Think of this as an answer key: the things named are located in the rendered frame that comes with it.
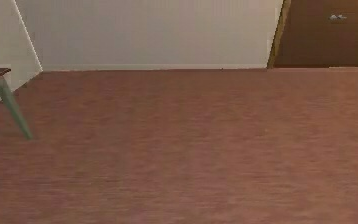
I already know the dark brown room door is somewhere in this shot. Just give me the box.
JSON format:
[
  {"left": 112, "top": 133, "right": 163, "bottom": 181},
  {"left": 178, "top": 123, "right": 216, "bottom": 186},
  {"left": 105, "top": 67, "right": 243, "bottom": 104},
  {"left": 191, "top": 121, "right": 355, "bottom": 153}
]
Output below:
[{"left": 266, "top": 0, "right": 358, "bottom": 70}]

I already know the brown table with green legs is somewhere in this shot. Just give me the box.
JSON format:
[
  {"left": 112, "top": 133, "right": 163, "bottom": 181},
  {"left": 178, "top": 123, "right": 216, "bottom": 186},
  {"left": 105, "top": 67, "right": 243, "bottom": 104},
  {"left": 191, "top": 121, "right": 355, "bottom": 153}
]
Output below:
[{"left": 0, "top": 67, "right": 34, "bottom": 141}]

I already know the silver door handle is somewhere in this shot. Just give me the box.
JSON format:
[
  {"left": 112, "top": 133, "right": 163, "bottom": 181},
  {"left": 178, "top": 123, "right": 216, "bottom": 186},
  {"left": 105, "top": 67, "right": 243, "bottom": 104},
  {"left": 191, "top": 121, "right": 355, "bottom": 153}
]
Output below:
[{"left": 328, "top": 13, "right": 348, "bottom": 22}]

